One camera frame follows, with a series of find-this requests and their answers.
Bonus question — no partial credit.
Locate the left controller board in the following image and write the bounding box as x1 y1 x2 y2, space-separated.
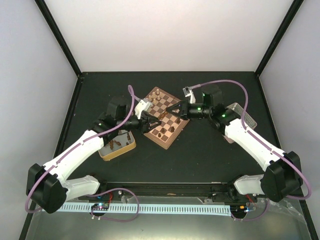
91 203 109 211

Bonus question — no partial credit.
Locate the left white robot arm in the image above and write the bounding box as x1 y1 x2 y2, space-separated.
25 97 161 214

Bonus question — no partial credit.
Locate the black mounting rail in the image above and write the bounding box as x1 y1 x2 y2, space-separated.
91 181 240 202

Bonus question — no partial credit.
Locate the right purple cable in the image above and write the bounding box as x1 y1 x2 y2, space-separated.
187 79 312 200

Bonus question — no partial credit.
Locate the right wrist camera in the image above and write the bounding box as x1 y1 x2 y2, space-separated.
182 86 196 104

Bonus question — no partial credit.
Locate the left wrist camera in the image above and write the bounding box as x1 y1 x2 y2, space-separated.
134 98 153 120

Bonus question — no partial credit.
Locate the wooden chess board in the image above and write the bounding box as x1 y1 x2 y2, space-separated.
144 87 189 150

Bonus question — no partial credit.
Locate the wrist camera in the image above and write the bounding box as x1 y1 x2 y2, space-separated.
182 86 196 104
134 98 153 120

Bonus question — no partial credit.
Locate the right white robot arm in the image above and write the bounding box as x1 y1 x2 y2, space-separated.
166 84 303 202

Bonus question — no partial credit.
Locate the controller board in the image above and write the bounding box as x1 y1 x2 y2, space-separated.
91 203 109 211
230 205 256 213

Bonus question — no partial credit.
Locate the dark bishop piece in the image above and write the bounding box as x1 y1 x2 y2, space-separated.
159 112 168 119

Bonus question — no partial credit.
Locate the yellow tin box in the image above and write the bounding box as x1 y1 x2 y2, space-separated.
98 130 136 161

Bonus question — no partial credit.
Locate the silver metal tray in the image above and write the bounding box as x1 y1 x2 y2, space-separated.
227 102 258 130

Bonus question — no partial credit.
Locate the right controller board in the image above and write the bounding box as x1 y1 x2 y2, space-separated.
230 205 256 213

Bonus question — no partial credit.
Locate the white slotted cable duct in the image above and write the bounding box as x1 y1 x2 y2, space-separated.
58 202 231 217

